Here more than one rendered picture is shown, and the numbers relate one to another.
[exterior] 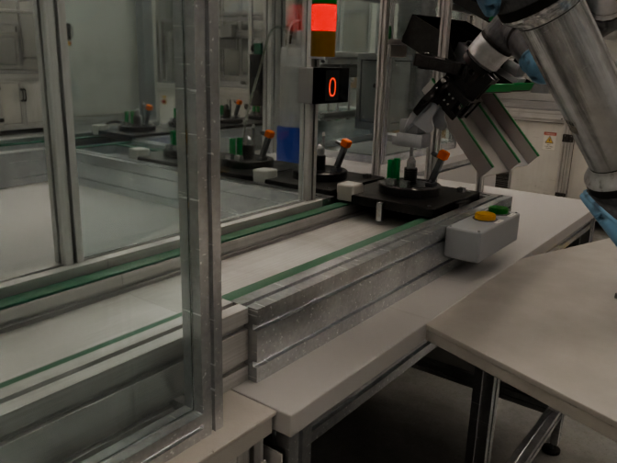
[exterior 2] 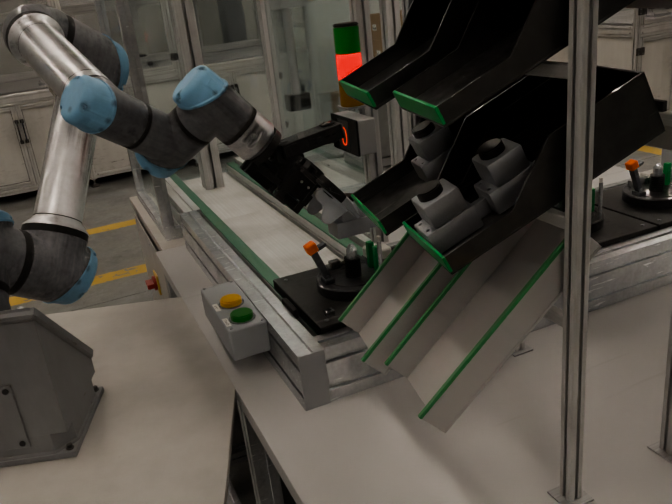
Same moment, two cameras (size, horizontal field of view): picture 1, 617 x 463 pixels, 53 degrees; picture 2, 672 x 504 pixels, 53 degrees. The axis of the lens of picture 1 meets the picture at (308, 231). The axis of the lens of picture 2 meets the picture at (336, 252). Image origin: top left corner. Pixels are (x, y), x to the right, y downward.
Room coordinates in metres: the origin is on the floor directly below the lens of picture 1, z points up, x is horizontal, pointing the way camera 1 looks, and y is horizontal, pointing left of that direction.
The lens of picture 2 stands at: (1.96, -1.22, 1.49)
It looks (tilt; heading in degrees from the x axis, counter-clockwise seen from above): 22 degrees down; 122
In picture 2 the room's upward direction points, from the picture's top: 7 degrees counter-clockwise
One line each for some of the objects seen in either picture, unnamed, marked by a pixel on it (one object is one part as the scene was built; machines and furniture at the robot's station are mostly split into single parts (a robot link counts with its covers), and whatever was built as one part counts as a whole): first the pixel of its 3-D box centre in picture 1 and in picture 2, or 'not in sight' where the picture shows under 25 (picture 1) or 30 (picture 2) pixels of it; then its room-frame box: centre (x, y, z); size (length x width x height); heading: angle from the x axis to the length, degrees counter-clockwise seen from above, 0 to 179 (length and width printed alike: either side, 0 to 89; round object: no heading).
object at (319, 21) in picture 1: (323, 17); (349, 66); (1.31, -0.02, 1.34); 0.05 x 0.05 x 0.05
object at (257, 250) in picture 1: (322, 242); (310, 260); (1.16, -0.03, 0.91); 0.84 x 0.28 x 0.10; 143
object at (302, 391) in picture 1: (262, 212); (547, 283); (1.65, 0.13, 0.85); 1.50 x 1.41 x 0.03; 143
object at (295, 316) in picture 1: (409, 256); (238, 282); (1.08, -0.18, 0.91); 0.89 x 0.06 x 0.11; 143
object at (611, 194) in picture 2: not in sight; (657, 180); (1.83, 0.37, 1.01); 0.24 x 0.24 x 0.13; 53
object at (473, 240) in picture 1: (483, 232); (233, 317); (1.19, -0.35, 0.93); 0.21 x 0.07 x 0.06; 143
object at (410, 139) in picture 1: (409, 129); (352, 212); (1.39, -0.22, 1.11); 0.08 x 0.04 x 0.07; 53
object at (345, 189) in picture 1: (349, 191); (377, 255); (1.37, -0.09, 0.97); 0.05 x 0.05 x 0.04; 53
